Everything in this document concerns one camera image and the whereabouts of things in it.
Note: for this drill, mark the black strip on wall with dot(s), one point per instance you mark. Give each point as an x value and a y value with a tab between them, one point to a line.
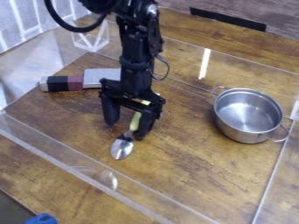
229	19

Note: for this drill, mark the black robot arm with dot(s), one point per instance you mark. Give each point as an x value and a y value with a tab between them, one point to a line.
142	42

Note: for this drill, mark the grey block with dark end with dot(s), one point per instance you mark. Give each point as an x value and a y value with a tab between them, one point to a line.
79	82

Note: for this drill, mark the spoon with yellow handle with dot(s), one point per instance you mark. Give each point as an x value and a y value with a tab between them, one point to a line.
123	145

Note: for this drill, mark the clear acrylic triangle stand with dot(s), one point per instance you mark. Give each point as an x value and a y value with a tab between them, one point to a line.
93	40

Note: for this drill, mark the blue object at bottom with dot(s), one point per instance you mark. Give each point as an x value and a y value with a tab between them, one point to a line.
43	218

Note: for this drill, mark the silver pot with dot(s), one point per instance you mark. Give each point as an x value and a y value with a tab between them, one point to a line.
249	115

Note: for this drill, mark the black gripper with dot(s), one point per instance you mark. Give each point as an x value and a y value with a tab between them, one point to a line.
133	92

